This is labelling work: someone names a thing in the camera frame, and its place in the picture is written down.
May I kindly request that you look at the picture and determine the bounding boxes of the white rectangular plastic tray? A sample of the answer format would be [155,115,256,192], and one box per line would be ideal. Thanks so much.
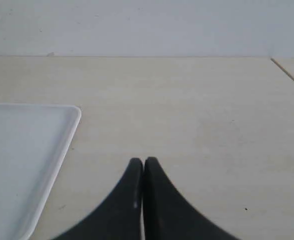
[0,103,81,240]

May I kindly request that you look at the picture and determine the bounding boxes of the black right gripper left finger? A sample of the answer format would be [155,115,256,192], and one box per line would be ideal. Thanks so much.
[55,158,143,240]

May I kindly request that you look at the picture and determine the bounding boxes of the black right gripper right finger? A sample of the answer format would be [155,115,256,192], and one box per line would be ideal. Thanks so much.
[143,157,236,240]

